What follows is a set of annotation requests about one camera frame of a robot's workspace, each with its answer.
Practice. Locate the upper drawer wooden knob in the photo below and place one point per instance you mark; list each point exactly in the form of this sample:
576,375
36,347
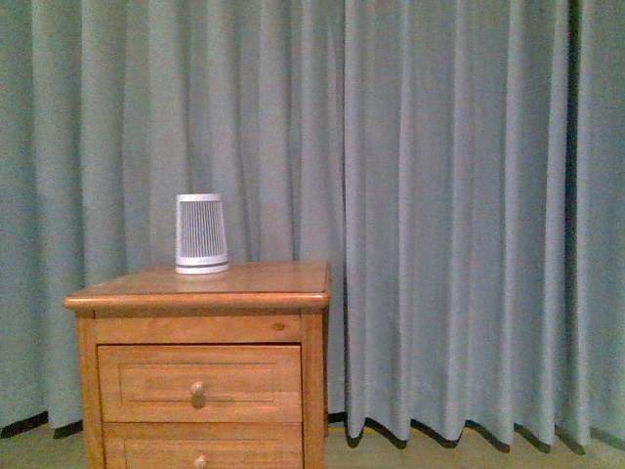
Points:
197,394

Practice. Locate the drawer wooden knob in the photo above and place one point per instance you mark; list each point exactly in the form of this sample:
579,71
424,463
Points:
197,394
200,462

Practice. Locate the lower drawer wooden knob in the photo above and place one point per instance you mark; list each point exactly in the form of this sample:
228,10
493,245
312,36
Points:
200,462

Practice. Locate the white slatted conical device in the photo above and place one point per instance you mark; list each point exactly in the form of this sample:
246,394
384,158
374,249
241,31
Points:
201,245

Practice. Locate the grey-green curtain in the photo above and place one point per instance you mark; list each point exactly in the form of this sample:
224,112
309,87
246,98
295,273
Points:
460,164

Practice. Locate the wooden nightstand cabinet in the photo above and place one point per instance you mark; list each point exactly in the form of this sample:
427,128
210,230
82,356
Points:
263,303

